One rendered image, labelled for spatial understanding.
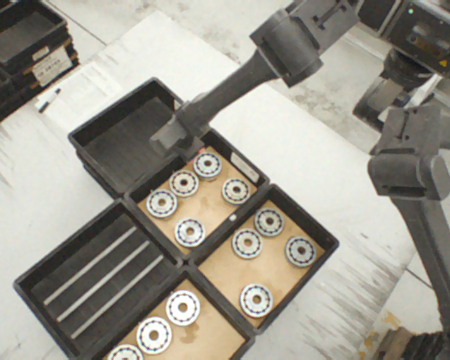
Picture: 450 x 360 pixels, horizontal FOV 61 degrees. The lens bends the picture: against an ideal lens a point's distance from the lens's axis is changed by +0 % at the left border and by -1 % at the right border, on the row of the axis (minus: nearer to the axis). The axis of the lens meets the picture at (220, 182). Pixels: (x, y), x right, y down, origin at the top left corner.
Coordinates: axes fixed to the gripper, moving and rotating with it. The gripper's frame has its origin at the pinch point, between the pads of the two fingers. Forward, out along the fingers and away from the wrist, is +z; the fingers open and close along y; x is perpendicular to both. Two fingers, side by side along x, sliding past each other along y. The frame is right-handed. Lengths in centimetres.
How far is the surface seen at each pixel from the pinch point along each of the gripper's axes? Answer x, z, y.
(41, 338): -67, 35, 4
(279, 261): 4.1, 23.1, 41.6
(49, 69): 8, 68, -115
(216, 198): 5.0, 23.4, 11.2
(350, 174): 58, 37, 39
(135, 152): -3.4, 23.7, -22.2
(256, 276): -5.1, 23.0, 39.7
